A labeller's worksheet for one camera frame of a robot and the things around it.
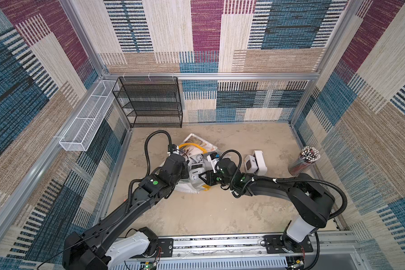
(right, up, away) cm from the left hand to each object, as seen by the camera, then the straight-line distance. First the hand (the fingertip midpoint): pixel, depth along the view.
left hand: (184, 163), depth 78 cm
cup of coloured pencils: (+59, +3, +4) cm, 60 cm away
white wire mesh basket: (-59, +12, +13) cm, 61 cm away
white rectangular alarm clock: (+40, -2, +16) cm, 43 cm away
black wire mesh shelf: (-25, +35, +32) cm, 54 cm away
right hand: (+9, -8, +7) cm, 14 cm away
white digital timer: (+5, -4, +7) cm, 10 cm away
